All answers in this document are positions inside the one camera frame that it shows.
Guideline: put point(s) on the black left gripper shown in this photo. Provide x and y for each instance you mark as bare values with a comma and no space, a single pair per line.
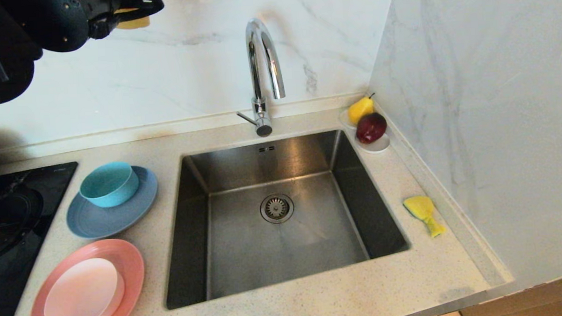
103,14

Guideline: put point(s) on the orange dish soap bottle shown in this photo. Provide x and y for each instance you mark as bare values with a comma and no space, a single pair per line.
133,23

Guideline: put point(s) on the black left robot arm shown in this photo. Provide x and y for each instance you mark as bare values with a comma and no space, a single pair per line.
15,41

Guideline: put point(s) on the stainless steel sink basin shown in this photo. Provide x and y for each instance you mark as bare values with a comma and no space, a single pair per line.
312,250

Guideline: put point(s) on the yellow green sponge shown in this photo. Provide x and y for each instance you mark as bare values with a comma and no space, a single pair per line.
420,208

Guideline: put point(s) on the teal bowl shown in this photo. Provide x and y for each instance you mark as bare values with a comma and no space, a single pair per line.
108,185

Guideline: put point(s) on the chrome gooseneck faucet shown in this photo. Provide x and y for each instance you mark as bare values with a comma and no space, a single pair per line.
260,107

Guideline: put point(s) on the blue plate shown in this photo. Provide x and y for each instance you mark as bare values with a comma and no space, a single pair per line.
105,226

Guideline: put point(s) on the pink plate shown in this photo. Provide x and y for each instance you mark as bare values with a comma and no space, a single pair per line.
131,264

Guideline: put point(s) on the round metal drain strainer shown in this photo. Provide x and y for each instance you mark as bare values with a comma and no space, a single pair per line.
277,208

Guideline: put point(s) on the black glass cooktop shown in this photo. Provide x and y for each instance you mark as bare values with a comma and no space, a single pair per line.
13,261

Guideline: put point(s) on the yellow pear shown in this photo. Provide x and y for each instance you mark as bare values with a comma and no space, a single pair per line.
359,109

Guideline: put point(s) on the pale pink bowl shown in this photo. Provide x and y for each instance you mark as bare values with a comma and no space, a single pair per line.
84,293

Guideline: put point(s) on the dark red apple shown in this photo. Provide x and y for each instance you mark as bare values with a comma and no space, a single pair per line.
371,127

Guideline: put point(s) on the small white dish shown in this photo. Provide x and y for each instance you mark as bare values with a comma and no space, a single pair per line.
378,148

